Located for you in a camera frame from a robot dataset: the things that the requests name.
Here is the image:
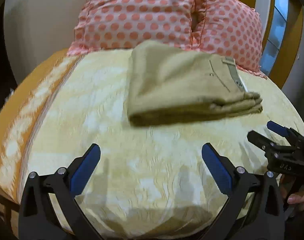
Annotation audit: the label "yellow orange patterned bedspread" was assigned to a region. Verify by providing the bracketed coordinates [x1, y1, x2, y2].
[0, 50, 304, 239]

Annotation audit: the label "front pink polka dot pillow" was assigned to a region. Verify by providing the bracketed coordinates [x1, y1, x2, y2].
[68, 0, 194, 56]

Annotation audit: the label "person's right hand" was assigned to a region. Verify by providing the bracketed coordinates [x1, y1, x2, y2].
[279, 174, 304, 211]

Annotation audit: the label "pink polka dot pillow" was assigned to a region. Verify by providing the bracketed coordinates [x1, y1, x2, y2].
[68, 0, 194, 56]
[192, 0, 266, 78]

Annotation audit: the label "khaki pants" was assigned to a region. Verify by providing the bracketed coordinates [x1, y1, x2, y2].
[127, 41, 263, 126]

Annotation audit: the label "window with orange frame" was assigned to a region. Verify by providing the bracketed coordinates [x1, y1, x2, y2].
[240, 0, 304, 88]

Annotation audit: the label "rear pink polka dot pillow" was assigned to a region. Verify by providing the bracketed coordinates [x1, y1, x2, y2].
[192, 0, 266, 78]

